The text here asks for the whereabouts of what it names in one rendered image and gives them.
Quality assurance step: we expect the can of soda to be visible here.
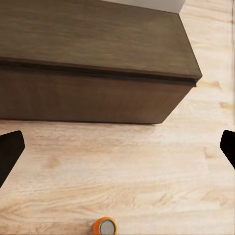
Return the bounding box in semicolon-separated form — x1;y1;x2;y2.
93;217;117;235

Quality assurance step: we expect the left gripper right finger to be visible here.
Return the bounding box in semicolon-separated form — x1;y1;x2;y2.
219;130;235;168

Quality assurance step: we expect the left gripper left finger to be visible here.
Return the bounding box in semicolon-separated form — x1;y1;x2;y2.
0;130;25;188

